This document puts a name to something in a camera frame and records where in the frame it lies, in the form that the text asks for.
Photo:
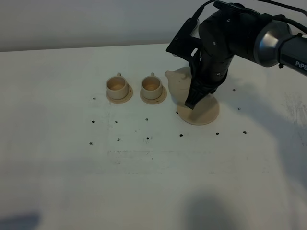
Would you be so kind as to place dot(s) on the beige left teacup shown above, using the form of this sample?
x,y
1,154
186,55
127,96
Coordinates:
x,y
116,82

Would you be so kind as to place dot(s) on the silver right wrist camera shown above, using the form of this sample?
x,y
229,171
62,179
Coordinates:
x,y
194,32

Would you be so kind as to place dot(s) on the beige right teacup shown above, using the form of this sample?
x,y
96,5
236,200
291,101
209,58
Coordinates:
x,y
151,87

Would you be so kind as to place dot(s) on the beige teacup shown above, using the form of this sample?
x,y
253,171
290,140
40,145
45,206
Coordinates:
x,y
151,87
116,82

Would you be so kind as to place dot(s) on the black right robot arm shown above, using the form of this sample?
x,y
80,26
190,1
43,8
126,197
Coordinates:
x,y
275,44

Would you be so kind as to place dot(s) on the beige teapot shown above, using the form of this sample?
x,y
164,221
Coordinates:
x,y
178,84

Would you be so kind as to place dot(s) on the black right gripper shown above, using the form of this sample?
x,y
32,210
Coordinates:
x,y
221,36

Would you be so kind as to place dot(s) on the beige teapot saucer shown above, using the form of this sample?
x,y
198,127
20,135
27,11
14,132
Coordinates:
x,y
205,111

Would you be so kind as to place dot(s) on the beige left cup saucer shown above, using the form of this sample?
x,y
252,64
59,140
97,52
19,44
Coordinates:
x,y
119,96

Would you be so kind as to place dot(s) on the beige cup saucer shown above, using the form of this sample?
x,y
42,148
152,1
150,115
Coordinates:
x,y
158,100
119,96

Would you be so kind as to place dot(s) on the beige right cup saucer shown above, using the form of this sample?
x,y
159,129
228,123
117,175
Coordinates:
x,y
158,100

